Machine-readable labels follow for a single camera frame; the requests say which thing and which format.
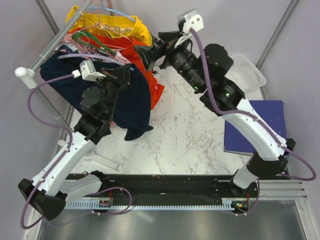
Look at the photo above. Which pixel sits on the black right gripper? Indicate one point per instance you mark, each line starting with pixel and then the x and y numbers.
pixel 150 54

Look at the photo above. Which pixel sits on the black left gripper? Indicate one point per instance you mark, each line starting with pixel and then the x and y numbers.
pixel 120 76

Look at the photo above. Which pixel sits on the navy blue shorts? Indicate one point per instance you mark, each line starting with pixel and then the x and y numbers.
pixel 131 111

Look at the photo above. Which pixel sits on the translucent lilac hanger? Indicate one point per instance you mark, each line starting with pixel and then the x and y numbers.
pixel 100 63

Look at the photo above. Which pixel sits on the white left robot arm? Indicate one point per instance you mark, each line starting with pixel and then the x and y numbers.
pixel 47 193

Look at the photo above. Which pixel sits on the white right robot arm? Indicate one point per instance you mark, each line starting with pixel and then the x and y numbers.
pixel 206 74

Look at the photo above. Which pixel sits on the orange shorts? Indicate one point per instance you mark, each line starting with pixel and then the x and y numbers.
pixel 127 45

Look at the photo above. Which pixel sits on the green hanger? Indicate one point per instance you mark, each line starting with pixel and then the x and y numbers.
pixel 90 40

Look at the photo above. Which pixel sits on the yellow shorts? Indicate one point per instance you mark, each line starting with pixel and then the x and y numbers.
pixel 138 28

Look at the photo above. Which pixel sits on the light blue hanger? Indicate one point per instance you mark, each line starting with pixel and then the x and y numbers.
pixel 101 9

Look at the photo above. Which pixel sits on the pink shark print shorts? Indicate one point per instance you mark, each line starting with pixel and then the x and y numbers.
pixel 69 46

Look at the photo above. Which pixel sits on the silver clothes rack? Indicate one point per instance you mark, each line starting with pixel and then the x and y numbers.
pixel 48 70

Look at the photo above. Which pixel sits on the white plastic basket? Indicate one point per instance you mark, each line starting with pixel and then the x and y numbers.
pixel 245 74

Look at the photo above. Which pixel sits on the blue binder folder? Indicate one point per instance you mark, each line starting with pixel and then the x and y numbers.
pixel 271 111

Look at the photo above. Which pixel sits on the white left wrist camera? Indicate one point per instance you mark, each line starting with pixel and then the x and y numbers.
pixel 88 72

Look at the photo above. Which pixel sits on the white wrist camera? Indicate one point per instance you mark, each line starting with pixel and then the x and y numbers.
pixel 186 21
pixel 88 72

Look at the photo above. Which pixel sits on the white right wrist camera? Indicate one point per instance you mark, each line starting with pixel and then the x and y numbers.
pixel 186 21

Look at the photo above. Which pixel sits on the pink wire hanger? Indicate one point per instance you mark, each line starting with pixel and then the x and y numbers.
pixel 105 23

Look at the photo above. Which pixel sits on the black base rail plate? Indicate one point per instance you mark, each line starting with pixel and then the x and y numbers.
pixel 204 187

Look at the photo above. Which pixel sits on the light blue cable duct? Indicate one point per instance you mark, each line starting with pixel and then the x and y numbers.
pixel 153 204

